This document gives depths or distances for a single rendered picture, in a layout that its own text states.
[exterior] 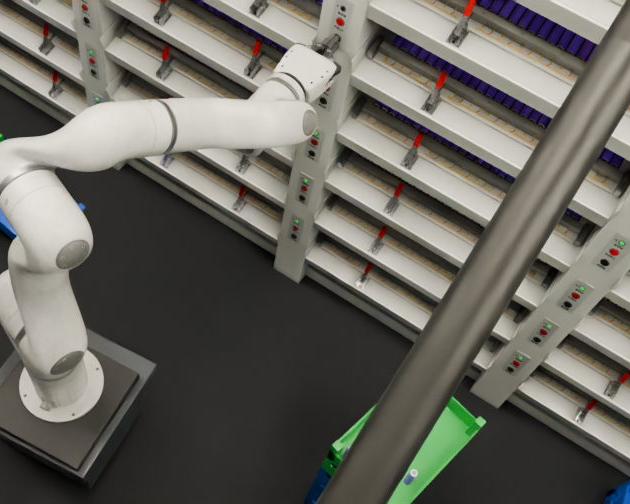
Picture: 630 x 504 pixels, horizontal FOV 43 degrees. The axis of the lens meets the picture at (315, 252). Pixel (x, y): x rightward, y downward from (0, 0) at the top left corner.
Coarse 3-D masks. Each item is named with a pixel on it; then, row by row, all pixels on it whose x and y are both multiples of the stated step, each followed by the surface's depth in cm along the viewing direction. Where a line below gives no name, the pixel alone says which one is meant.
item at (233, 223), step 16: (0, 80) 268; (32, 96) 264; (48, 112) 266; (64, 112) 262; (128, 160) 259; (160, 176) 255; (176, 192) 256; (192, 192) 253; (208, 208) 252; (240, 224) 249; (256, 240) 250; (320, 272) 244; (336, 288) 244; (368, 304) 240; (384, 320) 242; (416, 336) 238
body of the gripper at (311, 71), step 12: (300, 48) 157; (288, 60) 155; (300, 60) 155; (312, 60) 156; (324, 60) 156; (276, 72) 153; (288, 72) 153; (300, 72) 153; (312, 72) 154; (324, 72) 155; (300, 84) 151; (312, 84) 153; (324, 84) 155; (312, 96) 154
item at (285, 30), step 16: (208, 0) 178; (224, 0) 175; (240, 0) 175; (272, 0) 174; (240, 16) 176; (272, 16) 173; (288, 16) 173; (304, 16) 173; (272, 32) 173; (288, 32) 172; (304, 32) 172; (288, 48) 175
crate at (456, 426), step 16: (368, 416) 182; (448, 416) 187; (464, 416) 185; (480, 416) 180; (352, 432) 181; (432, 432) 185; (448, 432) 185; (464, 432) 186; (336, 448) 172; (432, 448) 183; (448, 448) 183; (336, 464) 177; (416, 464) 180; (432, 464) 181; (416, 480) 178; (400, 496) 176; (416, 496) 171
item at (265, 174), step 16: (112, 80) 225; (128, 80) 229; (144, 80) 228; (112, 96) 230; (128, 96) 229; (144, 96) 229; (160, 96) 227; (208, 160) 226; (224, 160) 223; (240, 160) 223; (256, 160) 223; (272, 160) 220; (240, 176) 221; (256, 176) 221; (272, 176) 221; (288, 176) 221; (272, 192) 220
